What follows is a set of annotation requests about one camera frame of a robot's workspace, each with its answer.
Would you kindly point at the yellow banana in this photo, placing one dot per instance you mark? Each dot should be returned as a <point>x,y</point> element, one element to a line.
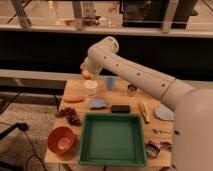
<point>144,111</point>

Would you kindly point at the metal fork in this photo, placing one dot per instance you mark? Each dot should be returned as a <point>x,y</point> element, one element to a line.
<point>158,131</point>

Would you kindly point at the red yellow apple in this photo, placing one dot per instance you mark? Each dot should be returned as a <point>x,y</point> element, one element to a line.
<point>86,75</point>

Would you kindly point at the wooden table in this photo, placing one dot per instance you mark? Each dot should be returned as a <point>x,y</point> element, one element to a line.
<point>118,95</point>

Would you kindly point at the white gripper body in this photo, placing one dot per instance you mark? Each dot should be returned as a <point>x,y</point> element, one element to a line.
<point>90,66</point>

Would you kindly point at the red bowl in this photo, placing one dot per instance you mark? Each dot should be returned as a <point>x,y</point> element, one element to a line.
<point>60,140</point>

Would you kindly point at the bunch of dark grapes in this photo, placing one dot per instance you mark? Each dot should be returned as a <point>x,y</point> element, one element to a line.
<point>70,114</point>

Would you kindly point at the blue plastic cup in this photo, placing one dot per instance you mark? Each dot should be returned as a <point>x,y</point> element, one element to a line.
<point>110,83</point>

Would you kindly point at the blue plate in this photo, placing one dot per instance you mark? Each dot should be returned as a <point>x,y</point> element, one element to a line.
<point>164,113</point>

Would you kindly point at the black stand with cable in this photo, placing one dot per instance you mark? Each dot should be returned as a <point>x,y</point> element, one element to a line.
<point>20,126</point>

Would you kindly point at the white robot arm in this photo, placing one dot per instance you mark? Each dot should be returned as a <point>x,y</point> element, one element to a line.
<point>192,141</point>

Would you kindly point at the white paper cup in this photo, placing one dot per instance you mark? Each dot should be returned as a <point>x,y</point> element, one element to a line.
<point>91,87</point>

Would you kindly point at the small metal cup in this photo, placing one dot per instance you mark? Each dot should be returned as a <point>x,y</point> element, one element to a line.
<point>131,90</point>

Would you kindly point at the black handled knife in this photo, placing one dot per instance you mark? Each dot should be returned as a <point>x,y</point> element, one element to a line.
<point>166,144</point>

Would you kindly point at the black rectangular block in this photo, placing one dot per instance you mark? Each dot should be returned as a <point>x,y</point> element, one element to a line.
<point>120,109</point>

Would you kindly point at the green plastic tray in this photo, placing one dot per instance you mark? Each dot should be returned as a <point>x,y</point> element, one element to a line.
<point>112,140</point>

